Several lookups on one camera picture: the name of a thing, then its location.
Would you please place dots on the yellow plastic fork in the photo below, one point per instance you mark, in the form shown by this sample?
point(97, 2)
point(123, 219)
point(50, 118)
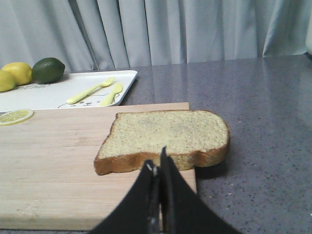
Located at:
point(85, 93)

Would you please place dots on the yellow lemon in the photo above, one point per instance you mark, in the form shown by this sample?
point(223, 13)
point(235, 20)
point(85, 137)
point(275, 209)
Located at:
point(21, 72)
point(7, 81)

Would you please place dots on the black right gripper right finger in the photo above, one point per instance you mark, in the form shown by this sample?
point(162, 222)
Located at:
point(183, 212)

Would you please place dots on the wooden cutting board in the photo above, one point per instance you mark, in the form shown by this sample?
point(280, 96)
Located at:
point(47, 176)

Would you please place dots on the yellow lemon front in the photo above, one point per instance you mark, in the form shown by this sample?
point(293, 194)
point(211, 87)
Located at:
point(7, 81)

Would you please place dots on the grey curtain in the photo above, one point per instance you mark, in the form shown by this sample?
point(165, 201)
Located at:
point(111, 34)

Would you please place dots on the lemon slice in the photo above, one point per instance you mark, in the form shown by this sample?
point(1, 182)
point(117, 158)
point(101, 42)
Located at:
point(14, 117)

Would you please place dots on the yellow lemon rear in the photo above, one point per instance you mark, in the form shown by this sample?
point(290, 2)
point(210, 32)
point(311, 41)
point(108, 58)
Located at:
point(21, 72)

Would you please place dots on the yellow plastic knife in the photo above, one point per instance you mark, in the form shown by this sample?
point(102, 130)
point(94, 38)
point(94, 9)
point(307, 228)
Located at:
point(110, 98)

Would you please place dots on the white rectangular tray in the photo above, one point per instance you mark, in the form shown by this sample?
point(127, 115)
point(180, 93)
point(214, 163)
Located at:
point(54, 96)

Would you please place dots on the bread slice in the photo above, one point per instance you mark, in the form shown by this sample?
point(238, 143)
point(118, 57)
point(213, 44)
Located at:
point(192, 138)

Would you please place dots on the green lime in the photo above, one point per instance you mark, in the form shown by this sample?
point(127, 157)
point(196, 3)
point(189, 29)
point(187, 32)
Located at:
point(48, 70)

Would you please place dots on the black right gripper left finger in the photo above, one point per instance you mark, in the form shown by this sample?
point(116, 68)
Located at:
point(138, 212)

